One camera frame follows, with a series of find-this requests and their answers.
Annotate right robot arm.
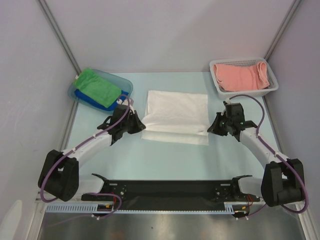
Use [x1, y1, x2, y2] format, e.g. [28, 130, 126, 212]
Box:
[207, 101, 309, 207]

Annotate green towel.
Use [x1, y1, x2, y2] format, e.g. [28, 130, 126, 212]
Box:
[74, 67, 123, 109]

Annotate teal plastic tray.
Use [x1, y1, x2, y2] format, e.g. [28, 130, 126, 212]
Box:
[67, 69, 133, 113]

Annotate white slotted cable duct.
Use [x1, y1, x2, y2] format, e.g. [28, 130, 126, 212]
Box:
[45, 203, 250, 218]

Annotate white rounded object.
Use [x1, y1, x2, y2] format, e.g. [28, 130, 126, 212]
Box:
[0, 200, 23, 240]

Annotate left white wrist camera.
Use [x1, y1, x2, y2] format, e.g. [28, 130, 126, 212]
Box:
[116, 96, 134, 108]

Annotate white towel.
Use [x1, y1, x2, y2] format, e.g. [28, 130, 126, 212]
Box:
[141, 90, 210, 146]

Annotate pink towel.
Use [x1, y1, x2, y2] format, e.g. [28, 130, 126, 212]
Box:
[212, 61, 270, 92]

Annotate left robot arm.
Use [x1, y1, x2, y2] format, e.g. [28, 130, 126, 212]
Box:
[38, 104, 146, 203]

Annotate blue towel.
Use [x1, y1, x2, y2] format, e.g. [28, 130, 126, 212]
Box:
[73, 88, 129, 112]

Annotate white perforated plastic basket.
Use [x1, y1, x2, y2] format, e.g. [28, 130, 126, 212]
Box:
[209, 57, 280, 100]

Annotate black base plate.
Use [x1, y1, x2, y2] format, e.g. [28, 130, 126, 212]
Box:
[81, 179, 260, 210]

